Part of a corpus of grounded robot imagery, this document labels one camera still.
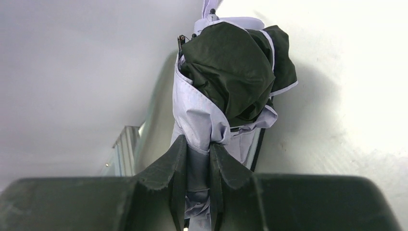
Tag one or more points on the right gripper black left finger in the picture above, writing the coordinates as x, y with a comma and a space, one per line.
153, 200

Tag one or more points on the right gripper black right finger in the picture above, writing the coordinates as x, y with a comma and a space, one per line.
245, 201

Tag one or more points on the black and lilac folding umbrella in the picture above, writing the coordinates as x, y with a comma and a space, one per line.
225, 79

